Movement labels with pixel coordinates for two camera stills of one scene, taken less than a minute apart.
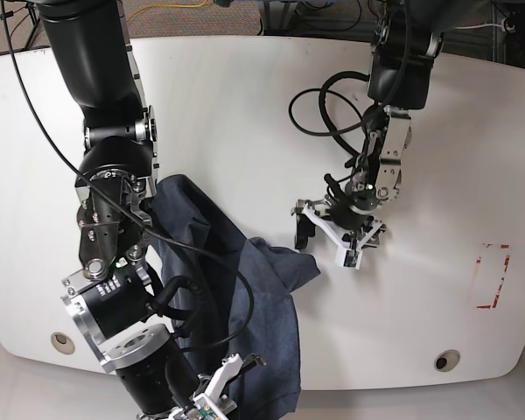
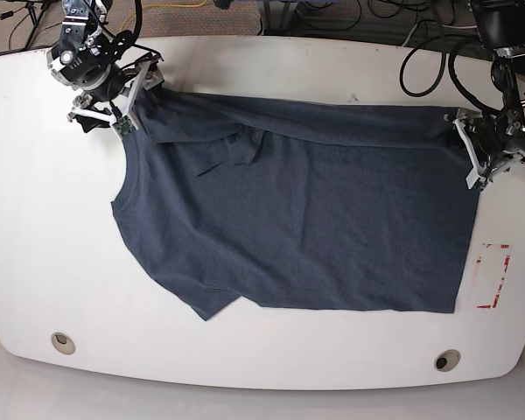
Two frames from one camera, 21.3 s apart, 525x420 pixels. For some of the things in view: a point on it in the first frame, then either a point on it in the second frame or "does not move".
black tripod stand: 31,7 does not move
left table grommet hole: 63,343 does not move
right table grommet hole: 446,360 does not move
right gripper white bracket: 351,242 -> 478,172
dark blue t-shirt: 231,297 -> 234,201
